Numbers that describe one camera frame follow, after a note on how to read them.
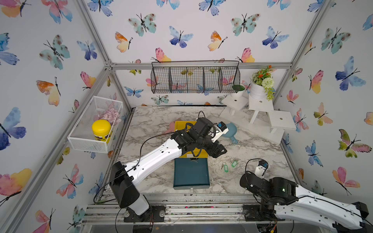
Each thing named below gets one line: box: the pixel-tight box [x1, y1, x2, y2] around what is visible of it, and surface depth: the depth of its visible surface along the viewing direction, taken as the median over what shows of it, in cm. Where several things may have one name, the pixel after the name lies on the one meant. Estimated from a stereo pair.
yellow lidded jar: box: [91, 118, 112, 143], surface depth 65 cm
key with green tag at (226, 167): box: [220, 162, 229, 173], surface depth 93 cm
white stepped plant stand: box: [219, 95, 297, 146], surface depth 106 cm
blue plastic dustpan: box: [221, 122, 238, 145], surface depth 109 cm
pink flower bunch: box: [93, 107, 122, 126], surface depth 71 cm
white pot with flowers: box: [249, 65, 278, 102], surface depth 87 cm
